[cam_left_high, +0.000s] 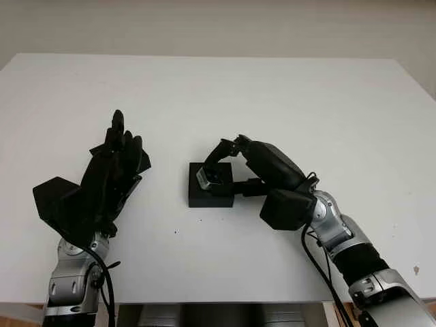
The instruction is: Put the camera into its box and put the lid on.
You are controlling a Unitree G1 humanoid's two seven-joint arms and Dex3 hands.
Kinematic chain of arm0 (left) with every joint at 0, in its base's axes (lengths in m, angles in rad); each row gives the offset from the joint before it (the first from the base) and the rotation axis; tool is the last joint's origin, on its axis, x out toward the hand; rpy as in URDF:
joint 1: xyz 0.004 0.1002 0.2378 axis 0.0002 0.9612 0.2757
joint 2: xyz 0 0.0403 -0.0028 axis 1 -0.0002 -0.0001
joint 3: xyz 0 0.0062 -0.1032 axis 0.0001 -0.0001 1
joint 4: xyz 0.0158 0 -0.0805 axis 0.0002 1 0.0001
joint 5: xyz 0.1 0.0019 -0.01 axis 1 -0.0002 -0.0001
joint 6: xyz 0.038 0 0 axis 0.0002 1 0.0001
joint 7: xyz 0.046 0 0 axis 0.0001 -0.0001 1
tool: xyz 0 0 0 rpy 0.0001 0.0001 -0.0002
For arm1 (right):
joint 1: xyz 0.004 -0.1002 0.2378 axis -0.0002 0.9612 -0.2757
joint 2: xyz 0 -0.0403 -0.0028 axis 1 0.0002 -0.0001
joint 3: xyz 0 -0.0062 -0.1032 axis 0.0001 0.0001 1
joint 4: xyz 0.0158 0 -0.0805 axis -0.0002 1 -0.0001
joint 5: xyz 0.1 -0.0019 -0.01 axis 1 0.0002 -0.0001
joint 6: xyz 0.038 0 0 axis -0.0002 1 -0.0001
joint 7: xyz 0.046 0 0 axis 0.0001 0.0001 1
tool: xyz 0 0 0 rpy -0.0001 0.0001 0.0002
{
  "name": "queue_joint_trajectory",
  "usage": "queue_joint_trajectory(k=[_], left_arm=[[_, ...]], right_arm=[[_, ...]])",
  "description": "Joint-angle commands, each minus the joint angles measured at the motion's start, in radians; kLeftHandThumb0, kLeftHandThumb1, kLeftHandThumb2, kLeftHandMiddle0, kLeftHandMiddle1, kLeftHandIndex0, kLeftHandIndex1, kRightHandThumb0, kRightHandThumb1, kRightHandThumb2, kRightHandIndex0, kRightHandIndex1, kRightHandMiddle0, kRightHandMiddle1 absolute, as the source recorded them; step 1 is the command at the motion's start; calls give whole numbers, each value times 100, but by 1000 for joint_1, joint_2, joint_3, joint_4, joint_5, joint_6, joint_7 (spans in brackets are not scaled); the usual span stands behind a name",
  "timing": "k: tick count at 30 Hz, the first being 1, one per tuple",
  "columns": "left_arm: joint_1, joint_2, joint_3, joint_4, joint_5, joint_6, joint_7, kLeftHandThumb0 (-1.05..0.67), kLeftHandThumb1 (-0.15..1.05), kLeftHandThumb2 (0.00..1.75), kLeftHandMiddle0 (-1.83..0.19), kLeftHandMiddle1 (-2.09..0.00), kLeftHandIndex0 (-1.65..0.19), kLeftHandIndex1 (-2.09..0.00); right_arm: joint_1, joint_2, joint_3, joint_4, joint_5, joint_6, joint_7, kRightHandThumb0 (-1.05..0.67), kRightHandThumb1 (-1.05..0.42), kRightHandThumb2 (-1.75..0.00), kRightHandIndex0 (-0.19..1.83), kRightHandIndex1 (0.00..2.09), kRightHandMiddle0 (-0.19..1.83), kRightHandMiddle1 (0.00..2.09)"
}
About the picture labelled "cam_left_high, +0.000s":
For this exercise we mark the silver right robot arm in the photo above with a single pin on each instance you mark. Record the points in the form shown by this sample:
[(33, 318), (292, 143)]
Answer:
[(344, 235)]

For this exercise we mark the dark grey robot torso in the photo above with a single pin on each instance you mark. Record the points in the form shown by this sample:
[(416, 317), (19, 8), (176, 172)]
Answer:
[(218, 316)]

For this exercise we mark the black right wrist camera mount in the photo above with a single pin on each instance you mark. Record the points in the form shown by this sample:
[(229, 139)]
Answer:
[(286, 211)]

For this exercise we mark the black camera box base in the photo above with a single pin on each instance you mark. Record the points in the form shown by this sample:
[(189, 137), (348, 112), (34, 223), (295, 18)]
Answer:
[(207, 201)]

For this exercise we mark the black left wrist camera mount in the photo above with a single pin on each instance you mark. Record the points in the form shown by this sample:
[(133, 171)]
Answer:
[(54, 197)]

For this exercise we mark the small silver cube camera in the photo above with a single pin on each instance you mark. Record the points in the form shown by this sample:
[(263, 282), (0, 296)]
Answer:
[(209, 178)]

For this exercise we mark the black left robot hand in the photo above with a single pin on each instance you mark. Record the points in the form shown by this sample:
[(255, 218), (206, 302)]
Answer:
[(102, 184)]

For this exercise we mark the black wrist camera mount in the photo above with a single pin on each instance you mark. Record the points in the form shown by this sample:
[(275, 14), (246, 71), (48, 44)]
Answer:
[(54, 197), (286, 211)]

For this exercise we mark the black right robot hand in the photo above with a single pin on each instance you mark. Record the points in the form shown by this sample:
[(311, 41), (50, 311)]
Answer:
[(272, 163)]

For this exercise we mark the white table leg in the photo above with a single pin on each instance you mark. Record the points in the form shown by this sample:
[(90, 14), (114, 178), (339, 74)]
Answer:
[(329, 315)]

